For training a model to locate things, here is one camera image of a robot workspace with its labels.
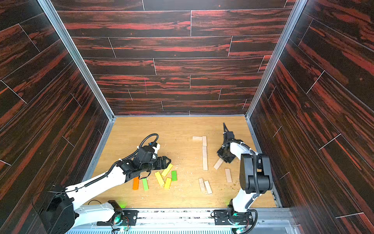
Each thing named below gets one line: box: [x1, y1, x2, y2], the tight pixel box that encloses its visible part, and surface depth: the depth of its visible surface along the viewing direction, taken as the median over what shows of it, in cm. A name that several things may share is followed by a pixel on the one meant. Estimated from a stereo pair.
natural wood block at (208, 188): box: [203, 180, 213, 195], surface depth 85 cm
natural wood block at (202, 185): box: [198, 177, 206, 194], surface depth 86 cm
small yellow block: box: [163, 177, 172, 190], surface depth 86 cm
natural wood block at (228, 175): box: [224, 168, 233, 183], surface depth 89 cm
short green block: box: [171, 170, 178, 182], surface depth 90 cm
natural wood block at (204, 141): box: [202, 135, 207, 147], surface depth 107 cm
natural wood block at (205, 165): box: [202, 153, 208, 171], surface depth 95 cm
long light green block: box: [141, 177, 150, 192], surface depth 86 cm
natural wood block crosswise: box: [192, 136, 203, 141], surface depth 107 cm
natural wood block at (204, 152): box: [202, 145, 208, 159], surface depth 99 cm
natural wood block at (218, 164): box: [213, 157, 224, 171], surface depth 93 cm
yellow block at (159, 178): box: [154, 171, 166, 188], surface depth 88 cm
